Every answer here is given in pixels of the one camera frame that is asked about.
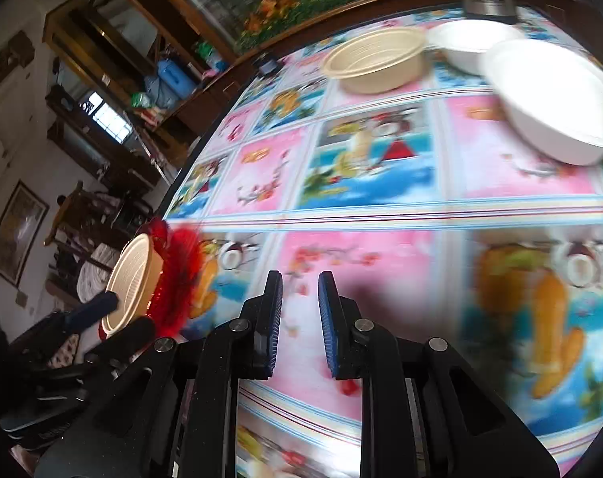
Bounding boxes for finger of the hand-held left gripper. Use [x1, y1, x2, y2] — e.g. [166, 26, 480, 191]
[12, 291, 120, 354]
[84, 316, 157, 374]

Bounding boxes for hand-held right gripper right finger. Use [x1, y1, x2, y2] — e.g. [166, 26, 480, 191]
[318, 271, 561, 478]

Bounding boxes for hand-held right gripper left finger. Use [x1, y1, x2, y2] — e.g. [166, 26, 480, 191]
[35, 270, 283, 478]

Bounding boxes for beige plastic bowl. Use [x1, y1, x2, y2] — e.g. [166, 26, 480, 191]
[321, 27, 428, 95]
[99, 234, 165, 337]

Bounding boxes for large red glass plate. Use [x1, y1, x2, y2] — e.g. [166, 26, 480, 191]
[132, 216, 205, 339]

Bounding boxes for white foam bowl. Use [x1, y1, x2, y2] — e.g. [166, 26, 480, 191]
[481, 39, 603, 166]
[426, 19, 524, 76]

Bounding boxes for striped seat cushion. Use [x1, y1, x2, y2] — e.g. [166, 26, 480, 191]
[77, 244, 115, 304]

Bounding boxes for fruit print tablecloth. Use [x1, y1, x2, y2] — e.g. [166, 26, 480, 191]
[164, 5, 603, 478]

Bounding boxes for wooden armchair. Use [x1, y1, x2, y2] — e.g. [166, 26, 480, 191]
[42, 180, 118, 310]

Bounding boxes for window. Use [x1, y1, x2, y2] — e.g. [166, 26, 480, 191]
[84, 90, 134, 144]

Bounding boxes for grey blue thermos flask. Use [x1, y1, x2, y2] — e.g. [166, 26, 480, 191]
[142, 77, 175, 109]

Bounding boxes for small black device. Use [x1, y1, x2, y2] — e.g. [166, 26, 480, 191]
[255, 55, 282, 78]

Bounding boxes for framed wall painting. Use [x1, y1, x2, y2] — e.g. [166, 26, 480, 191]
[0, 179, 50, 287]

